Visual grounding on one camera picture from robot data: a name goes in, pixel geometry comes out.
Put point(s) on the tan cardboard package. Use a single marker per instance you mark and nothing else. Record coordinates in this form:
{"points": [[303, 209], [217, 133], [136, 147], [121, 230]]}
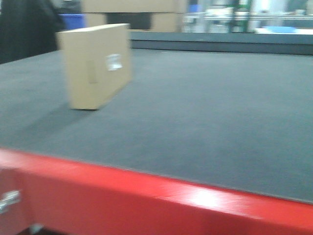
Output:
{"points": [[97, 63]]}

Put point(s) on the large stacked cardboard boxes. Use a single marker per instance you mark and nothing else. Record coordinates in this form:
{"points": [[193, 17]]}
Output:
{"points": [[141, 15]]}

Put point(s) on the white metal shelving table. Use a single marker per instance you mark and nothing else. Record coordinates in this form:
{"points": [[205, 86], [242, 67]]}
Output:
{"points": [[223, 21]]}

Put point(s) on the blue plastic bin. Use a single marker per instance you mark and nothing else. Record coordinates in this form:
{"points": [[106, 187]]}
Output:
{"points": [[73, 21]]}

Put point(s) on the light blue plastic tray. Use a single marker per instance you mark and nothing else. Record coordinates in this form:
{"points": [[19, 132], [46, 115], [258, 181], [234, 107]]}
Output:
{"points": [[283, 30]]}

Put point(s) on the person in dark clothing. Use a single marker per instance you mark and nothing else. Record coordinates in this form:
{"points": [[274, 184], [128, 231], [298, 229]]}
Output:
{"points": [[28, 28]]}

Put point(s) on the red table edge frame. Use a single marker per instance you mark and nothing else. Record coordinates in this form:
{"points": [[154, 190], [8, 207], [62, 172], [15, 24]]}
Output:
{"points": [[76, 198]]}

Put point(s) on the black raised conveyor rail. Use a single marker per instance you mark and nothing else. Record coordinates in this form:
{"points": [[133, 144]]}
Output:
{"points": [[289, 44]]}

